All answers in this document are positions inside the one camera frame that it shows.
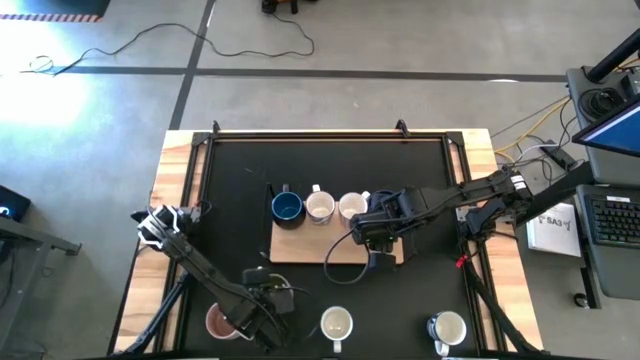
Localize coiled black cable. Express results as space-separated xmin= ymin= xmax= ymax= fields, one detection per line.
xmin=578 ymin=85 xmax=626 ymax=121

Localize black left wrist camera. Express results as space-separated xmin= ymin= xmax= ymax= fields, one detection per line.
xmin=242 ymin=267 xmax=272 ymax=287

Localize teal blue mug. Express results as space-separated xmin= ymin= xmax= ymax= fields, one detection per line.
xmin=269 ymin=182 xmax=307 ymax=229

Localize black keyboard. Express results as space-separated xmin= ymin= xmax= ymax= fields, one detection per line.
xmin=589 ymin=193 xmax=640 ymax=250

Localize black floor cable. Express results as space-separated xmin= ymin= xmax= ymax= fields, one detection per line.
xmin=19 ymin=13 xmax=316 ymax=77

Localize grey equipment cart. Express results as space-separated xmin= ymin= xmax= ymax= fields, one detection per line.
xmin=566 ymin=64 xmax=640 ymax=309

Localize black support beam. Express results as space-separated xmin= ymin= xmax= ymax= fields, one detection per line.
xmin=514 ymin=160 xmax=596 ymax=229

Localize cream mug pink inside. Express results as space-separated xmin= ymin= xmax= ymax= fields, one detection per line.
xmin=204 ymin=301 xmax=251 ymax=342

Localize white mug green leaf pattern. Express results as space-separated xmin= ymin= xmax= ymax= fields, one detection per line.
xmin=319 ymin=305 xmax=355 ymax=354

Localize black floor device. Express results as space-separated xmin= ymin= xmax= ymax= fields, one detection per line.
xmin=260 ymin=0 xmax=321 ymax=15

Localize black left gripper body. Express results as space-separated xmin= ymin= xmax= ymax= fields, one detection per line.
xmin=257 ymin=285 xmax=297 ymax=351

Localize white mug blue pattern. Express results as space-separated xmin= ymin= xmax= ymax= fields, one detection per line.
xmin=425 ymin=310 xmax=469 ymax=358

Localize wooden board rack black legs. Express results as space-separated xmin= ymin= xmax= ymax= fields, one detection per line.
xmin=260 ymin=180 xmax=417 ymax=266

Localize white mug purple pattern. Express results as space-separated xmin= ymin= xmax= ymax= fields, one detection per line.
xmin=337 ymin=189 xmax=372 ymax=229

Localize white booklet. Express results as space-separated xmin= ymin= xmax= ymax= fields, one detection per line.
xmin=525 ymin=201 xmax=583 ymax=259

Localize white mug blue floral print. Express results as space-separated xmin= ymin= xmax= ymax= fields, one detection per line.
xmin=304 ymin=183 xmax=337 ymax=226

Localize black box blue light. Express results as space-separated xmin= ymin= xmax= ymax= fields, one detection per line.
xmin=0 ymin=184 xmax=32 ymax=224

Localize pale coiled floor cable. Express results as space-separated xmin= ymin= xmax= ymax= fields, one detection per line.
xmin=28 ymin=54 xmax=55 ymax=74

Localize white floor cable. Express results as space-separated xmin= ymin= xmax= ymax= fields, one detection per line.
xmin=499 ymin=143 xmax=549 ymax=169

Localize black power strip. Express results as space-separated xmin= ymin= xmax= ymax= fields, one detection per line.
xmin=539 ymin=140 xmax=579 ymax=172

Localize black pole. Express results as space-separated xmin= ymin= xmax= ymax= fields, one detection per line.
xmin=585 ymin=29 xmax=640 ymax=85

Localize black table mat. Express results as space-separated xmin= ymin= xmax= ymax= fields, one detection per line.
xmin=179 ymin=138 xmax=484 ymax=357

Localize grey metal stand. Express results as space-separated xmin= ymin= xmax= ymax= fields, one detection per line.
xmin=0 ymin=214 xmax=84 ymax=360

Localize dark mat hazard stripe edge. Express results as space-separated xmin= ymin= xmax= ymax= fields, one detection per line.
xmin=0 ymin=0 xmax=112 ymax=24

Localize yellow floor cable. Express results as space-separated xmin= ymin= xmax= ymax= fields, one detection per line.
xmin=492 ymin=97 xmax=574 ymax=189

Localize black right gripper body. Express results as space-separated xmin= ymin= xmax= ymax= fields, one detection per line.
xmin=350 ymin=209 xmax=407 ymax=251

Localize blue lit monitor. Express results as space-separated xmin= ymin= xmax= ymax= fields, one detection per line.
xmin=572 ymin=97 xmax=640 ymax=159

